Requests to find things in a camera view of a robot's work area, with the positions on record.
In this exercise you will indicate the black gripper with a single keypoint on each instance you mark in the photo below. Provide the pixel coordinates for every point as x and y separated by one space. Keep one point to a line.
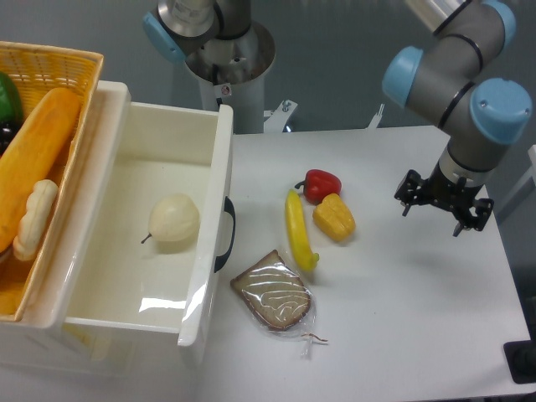
457 198

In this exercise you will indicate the white drawer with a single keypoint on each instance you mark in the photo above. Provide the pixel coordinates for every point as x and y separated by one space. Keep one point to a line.
124 285

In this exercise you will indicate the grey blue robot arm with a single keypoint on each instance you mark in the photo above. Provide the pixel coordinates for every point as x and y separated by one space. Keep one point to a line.
482 119

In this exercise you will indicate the white drawer cabinet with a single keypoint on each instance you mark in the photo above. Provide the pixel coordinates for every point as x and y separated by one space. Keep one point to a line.
43 337

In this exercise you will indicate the yellow toy bell pepper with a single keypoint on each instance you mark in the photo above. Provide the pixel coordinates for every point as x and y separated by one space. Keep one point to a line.
333 217

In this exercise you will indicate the red toy bell pepper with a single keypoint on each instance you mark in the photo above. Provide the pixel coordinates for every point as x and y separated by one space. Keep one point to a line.
318 184

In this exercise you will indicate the yellow toy banana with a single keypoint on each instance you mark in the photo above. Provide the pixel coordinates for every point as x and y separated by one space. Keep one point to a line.
297 235

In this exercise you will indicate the black device at edge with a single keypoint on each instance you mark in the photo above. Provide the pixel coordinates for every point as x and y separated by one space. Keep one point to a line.
520 357

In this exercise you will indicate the wrapped brown bread slice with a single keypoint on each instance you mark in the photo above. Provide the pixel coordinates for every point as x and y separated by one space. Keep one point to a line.
279 300

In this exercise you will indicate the white toy pear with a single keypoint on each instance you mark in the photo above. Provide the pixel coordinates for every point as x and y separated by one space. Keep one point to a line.
173 224

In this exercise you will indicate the cream toy croissant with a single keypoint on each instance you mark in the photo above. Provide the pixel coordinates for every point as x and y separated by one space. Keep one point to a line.
32 225

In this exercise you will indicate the orange toy baguette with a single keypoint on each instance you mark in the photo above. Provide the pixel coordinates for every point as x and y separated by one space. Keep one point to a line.
32 153

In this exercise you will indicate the yellow woven basket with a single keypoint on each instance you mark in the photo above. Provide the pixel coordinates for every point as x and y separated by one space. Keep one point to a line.
55 86

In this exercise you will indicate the dark purple toy eggplant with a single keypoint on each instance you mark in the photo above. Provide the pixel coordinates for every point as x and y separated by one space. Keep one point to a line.
8 131

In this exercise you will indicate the green toy pepper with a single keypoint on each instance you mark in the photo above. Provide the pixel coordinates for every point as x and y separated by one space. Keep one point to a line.
11 104

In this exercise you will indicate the white frame at right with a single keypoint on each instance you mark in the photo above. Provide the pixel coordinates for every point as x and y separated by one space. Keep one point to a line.
519 192

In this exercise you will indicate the black top drawer handle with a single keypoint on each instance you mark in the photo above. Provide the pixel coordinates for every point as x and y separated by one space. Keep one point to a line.
227 229

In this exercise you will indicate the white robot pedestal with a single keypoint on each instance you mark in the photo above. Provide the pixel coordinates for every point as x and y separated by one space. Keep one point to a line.
232 72

